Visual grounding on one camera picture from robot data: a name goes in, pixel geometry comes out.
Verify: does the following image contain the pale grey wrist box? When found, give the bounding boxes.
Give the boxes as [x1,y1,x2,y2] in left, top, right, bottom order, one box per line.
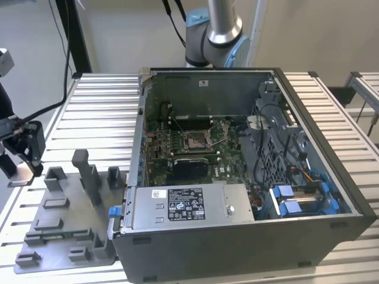
[0,49,15,78]

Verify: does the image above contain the coloured power wires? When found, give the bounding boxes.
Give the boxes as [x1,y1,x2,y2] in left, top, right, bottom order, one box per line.
[291,166,315,185]

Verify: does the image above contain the grey plastic parts rack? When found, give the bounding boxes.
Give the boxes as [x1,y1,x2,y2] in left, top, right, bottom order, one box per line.
[13,149,130,275]

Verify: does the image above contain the metal socket cover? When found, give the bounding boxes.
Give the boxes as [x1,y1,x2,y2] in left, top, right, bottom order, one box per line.
[207,121,232,147]

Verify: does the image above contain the aluminium slat side table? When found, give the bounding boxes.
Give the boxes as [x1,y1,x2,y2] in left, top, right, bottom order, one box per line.
[345,70,379,105]

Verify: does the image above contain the thin metal locking lever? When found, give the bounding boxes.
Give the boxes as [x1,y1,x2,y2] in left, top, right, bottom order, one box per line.
[172,115,191,140]

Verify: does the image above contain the grey metal drive cage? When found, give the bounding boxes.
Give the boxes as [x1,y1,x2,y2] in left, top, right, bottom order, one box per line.
[241,79,354,220]

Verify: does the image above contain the silver power supply unit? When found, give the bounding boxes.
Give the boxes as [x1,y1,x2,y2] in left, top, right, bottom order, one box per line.
[131,183,255,231]

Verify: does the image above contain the green RAM stick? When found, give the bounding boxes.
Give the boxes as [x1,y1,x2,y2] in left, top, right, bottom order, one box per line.
[27,231,90,240]

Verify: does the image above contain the black open PC case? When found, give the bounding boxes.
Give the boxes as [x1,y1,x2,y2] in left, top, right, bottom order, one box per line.
[111,67,378,284]

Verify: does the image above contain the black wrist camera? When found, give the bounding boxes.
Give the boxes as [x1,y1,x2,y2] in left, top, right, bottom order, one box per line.
[0,117,30,140]

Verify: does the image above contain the CPU socket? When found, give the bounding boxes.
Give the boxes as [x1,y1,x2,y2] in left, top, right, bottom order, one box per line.
[182,130,213,153]

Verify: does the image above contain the silver square CPU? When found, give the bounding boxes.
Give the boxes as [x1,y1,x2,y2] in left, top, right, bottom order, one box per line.
[7,161,35,188]

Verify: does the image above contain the black RAM slot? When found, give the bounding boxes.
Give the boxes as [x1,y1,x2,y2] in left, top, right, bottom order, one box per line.
[168,115,214,124]

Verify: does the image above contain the hard disk in blue carrier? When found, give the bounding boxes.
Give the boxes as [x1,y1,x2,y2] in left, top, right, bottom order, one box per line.
[278,196,340,219]
[270,182,330,202]

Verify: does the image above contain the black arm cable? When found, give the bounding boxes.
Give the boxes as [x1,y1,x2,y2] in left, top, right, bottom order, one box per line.
[161,0,187,48]

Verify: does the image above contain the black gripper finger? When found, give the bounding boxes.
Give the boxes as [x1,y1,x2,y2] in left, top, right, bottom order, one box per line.
[25,120,47,178]
[0,138,30,180]

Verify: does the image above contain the black upright frame post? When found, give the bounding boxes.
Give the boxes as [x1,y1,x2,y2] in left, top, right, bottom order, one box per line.
[54,0,93,75]

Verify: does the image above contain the black camera cable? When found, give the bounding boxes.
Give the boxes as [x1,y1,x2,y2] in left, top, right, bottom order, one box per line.
[13,0,73,125]

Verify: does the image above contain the green motherboard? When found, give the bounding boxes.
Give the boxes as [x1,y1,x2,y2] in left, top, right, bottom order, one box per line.
[142,118,252,190]

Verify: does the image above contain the black looped wire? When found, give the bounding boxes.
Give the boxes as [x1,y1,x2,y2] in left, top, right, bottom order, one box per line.
[256,102,306,161]

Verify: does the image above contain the black graphics card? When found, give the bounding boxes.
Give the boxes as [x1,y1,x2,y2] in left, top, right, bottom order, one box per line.
[171,157,210,180]

